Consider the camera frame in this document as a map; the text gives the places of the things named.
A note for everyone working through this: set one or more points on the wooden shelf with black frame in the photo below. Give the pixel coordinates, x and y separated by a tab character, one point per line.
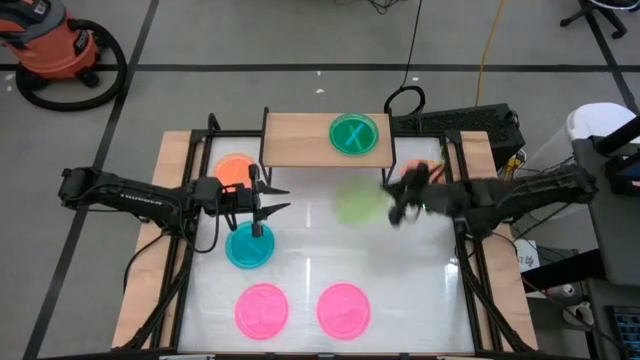
300	140

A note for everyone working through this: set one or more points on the white trash bin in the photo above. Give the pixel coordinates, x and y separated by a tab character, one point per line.
595	120

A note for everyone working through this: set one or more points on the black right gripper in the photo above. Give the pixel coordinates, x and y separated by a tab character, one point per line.
422	192

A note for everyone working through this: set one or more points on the orange translucent plastic plate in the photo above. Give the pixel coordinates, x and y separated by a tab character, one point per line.
232	167
406	169

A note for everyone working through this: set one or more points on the teal translucent plastic plate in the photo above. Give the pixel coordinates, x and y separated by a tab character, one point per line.
245	250

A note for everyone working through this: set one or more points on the white paper label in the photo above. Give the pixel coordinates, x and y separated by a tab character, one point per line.
529	255

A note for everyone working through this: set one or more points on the computer keyboard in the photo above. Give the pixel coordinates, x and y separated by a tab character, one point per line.
627	330

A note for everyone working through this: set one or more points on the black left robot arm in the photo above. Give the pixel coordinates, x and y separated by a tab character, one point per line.
125	195

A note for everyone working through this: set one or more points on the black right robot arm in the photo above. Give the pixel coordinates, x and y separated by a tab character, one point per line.
525	195

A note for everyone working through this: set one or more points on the orange shop vacuum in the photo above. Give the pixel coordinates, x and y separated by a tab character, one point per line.
50	50

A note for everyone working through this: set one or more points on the black office chair base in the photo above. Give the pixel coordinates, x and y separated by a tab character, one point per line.
600	15

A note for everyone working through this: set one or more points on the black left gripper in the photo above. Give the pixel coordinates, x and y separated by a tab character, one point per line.
240	199

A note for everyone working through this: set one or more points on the black metal table frame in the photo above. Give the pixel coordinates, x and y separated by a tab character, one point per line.
225	133

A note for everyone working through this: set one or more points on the dark green plate with cross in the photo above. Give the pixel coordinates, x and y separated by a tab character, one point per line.
367	132

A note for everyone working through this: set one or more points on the grey side desk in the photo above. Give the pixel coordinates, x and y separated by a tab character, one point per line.
620	235

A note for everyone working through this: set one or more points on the pink translucent plastic plate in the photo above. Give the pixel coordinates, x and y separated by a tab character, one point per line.
261	311
343	311

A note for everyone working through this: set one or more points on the brown wooden side board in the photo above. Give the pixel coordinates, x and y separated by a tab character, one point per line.
505	280
172	155

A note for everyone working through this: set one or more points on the light green translucent plate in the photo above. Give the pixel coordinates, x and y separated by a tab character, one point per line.
360	202

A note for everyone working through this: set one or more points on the black computer case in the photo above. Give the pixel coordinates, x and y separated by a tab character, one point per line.
465	122

